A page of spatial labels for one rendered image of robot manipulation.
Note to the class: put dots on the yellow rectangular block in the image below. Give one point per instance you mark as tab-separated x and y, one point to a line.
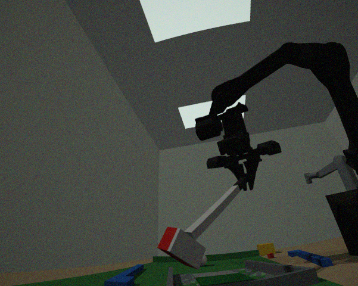
265	249

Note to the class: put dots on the green flat mat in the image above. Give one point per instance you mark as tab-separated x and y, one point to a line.
155	273

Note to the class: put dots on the white golf ball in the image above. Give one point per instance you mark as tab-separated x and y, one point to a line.
204	261

